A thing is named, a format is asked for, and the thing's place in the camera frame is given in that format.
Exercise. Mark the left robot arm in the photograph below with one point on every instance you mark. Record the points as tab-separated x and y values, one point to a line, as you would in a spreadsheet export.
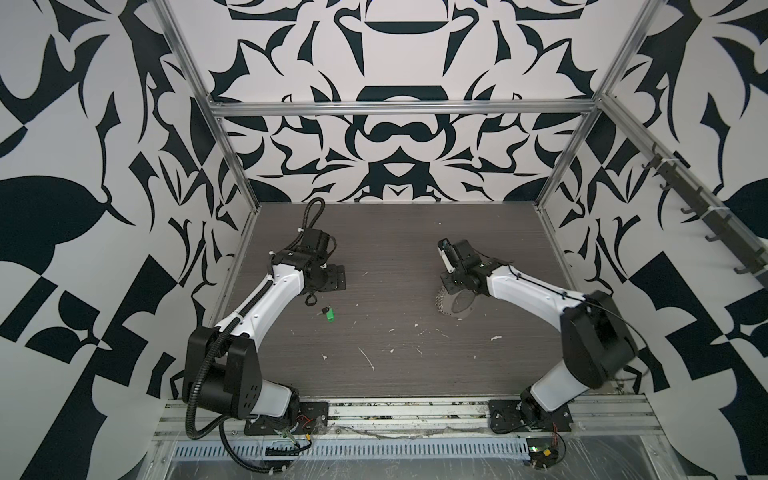
222	367

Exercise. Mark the wall hook rail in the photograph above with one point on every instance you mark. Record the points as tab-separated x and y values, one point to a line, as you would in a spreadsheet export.
701	204

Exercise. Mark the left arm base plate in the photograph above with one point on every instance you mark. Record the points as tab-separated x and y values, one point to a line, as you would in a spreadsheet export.
300	418

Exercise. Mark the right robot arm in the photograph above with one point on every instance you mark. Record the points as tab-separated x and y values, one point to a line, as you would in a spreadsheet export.
596	342

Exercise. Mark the white slotted cable duct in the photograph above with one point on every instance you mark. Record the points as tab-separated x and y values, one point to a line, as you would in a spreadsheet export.
326	449

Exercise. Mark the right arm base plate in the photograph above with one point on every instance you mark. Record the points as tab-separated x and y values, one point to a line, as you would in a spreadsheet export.
511	416

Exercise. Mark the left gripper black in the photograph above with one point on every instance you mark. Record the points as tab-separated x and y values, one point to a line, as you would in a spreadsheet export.
336	279

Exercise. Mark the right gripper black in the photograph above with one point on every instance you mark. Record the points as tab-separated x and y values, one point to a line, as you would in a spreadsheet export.
450	288

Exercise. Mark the small circuit board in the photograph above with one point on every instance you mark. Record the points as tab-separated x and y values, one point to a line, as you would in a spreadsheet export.
545	453

